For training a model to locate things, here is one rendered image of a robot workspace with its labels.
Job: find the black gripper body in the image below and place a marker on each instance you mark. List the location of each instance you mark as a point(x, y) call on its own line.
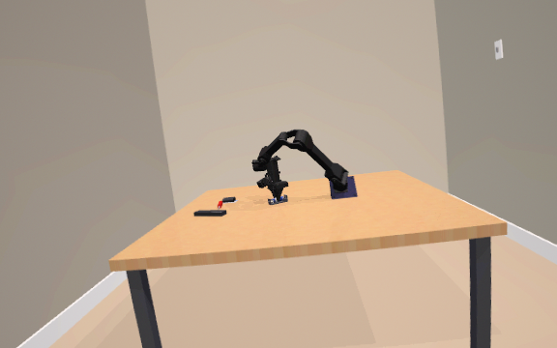
point(277, 183)

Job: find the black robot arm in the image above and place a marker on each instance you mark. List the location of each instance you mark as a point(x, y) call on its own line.
point(334, 172)

